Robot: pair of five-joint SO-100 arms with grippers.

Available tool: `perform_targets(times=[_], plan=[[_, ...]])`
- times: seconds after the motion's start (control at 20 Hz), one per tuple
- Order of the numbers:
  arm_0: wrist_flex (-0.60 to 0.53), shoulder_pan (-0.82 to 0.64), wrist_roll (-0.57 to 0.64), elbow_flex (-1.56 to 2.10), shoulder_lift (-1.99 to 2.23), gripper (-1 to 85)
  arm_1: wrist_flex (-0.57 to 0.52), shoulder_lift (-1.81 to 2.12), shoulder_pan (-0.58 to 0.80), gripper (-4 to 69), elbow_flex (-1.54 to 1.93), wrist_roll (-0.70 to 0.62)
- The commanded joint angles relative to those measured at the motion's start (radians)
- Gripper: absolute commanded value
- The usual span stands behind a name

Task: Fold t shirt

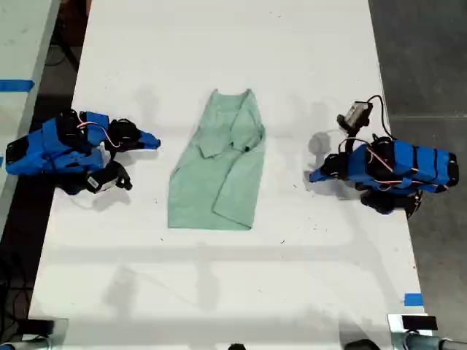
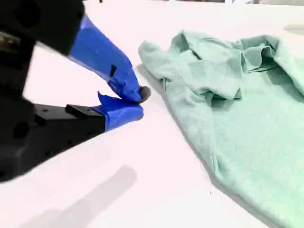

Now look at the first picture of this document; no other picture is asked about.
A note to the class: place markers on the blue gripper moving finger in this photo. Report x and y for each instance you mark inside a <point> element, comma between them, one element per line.
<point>321,178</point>
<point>149,144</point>

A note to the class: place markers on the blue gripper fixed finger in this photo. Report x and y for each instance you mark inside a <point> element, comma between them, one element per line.
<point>319,171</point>
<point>147,136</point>

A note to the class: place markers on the pale green T-shirt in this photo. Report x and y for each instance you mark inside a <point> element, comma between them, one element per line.
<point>215,182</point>

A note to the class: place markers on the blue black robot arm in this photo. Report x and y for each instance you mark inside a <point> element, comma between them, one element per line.
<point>47,146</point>
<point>408,164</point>

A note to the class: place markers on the white side table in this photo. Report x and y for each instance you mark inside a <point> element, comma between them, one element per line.
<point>18,91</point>

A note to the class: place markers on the long blue tape strip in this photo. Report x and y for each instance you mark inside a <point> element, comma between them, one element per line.
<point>16,85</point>

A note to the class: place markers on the short blue tape piece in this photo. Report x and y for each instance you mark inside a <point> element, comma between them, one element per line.
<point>413,299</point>

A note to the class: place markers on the black box on white plate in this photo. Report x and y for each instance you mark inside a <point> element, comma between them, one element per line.
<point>419,323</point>

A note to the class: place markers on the grey metal tube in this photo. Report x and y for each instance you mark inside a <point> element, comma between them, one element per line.
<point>25,344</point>
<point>430,342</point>

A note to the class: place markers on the black box on metal plate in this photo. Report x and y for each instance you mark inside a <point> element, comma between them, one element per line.
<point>38,327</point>

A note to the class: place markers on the gripper camera stalk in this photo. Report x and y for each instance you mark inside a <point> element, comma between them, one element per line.
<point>352,140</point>
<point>124,180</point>

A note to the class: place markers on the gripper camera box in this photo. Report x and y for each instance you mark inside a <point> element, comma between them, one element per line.
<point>355,113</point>
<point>100,182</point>

